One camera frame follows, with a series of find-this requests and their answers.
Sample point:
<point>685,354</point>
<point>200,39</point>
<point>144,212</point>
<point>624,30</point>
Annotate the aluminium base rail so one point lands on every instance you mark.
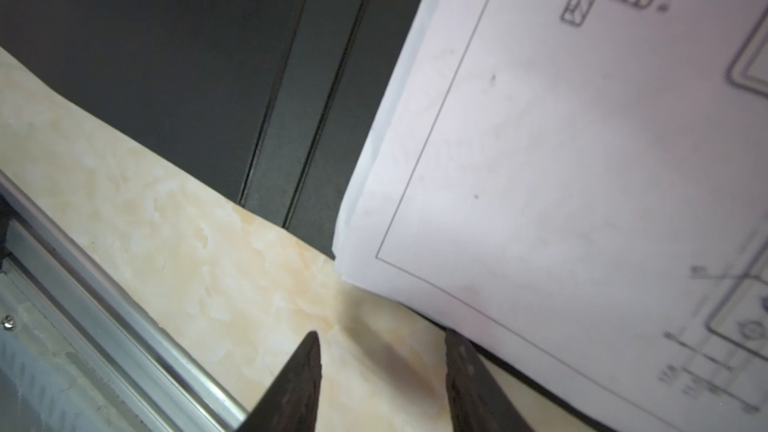
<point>77,353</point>

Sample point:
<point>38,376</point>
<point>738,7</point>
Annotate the technical drawing paper sheet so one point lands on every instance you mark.
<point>580,187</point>

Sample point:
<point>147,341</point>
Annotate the orange and black folder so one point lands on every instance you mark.
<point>198,151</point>

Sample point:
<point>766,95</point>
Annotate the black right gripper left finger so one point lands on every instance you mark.
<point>290,404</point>

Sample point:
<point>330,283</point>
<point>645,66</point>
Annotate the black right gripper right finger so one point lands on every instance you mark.
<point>476,401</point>

